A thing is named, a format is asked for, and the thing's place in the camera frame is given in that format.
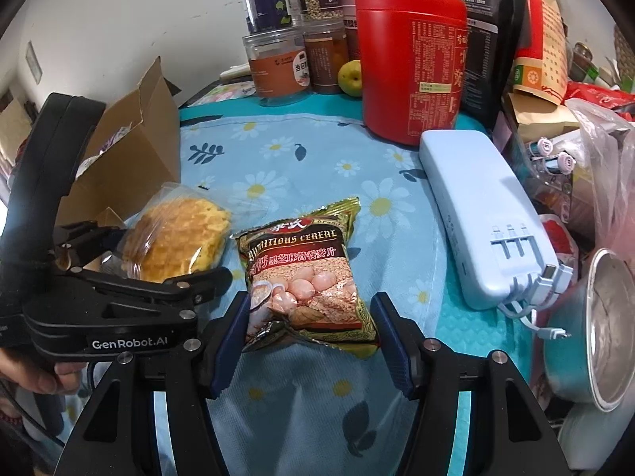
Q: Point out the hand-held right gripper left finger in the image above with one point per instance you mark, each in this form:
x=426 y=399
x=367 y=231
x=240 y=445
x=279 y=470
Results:
x=230 y=342

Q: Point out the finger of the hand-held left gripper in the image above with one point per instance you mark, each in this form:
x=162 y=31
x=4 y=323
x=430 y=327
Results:
x=84 y=233
x=198 y=282

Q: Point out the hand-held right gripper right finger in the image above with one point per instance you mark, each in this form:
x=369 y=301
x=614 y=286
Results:
x=394 y=347

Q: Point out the yellow waffle bread packet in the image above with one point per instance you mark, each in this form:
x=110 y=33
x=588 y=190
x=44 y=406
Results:
x=173 y=238

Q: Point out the green gold cereal packet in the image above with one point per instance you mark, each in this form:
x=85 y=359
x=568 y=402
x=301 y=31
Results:
x=302 y=282

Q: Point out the brown cardboard box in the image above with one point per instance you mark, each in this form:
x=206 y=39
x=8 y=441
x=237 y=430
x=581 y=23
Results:
x=144 y=148

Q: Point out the person's left hand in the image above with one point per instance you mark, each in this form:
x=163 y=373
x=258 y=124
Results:
x=30 y=372

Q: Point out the teal table mat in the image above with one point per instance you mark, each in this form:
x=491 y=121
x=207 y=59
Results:
x=488 y=362

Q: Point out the floral light blue tablecloth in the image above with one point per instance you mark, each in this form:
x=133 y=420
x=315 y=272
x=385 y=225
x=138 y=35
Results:
x=297 y=158

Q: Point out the light blue power bank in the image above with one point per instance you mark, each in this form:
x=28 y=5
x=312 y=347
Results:
x=476 y=208

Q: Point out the teal metal pot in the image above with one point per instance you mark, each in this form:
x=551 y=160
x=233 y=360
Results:
x=585 y=332

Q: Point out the cartoon print cloth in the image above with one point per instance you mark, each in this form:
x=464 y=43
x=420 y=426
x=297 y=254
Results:
x=223 y=91

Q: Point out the stack of phone and tissues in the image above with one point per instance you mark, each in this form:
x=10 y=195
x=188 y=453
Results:
x=238 y=73

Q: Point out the white plate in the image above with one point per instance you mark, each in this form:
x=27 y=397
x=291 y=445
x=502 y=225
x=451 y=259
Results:
x=595 y=439

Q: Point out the clear jar orange label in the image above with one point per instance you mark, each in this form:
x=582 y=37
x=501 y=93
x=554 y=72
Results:
x=278 y=64

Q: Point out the yellow green fruit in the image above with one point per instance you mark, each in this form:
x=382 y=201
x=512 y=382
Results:
x=350 y=77

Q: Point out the clear jar brown label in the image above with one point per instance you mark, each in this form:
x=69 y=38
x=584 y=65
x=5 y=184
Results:
x=327 y=57

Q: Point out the clear plastic bag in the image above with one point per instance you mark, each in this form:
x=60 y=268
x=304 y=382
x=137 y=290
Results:
x=607 y=158

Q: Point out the red canister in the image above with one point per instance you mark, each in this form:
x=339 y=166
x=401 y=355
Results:
x=411 y=59

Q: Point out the pink bottle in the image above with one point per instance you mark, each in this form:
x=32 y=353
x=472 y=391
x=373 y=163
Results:
x=349 y=2

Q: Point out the red snack bag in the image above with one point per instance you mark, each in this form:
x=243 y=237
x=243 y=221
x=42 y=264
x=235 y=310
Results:
x=598 y=94

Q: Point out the red and cream paper bag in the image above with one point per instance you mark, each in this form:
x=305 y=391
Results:
x=540 y=39

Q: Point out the black printed pouch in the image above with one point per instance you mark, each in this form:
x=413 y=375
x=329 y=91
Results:
x=481 y=15

